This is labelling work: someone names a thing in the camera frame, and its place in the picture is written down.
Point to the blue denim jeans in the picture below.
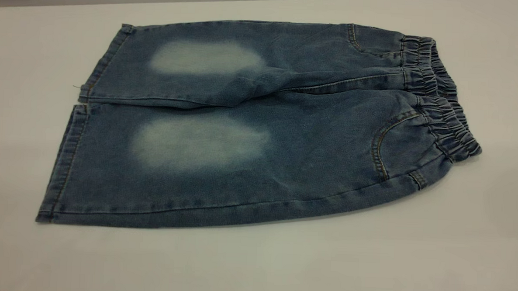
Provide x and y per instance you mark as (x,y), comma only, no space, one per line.
(285,138)

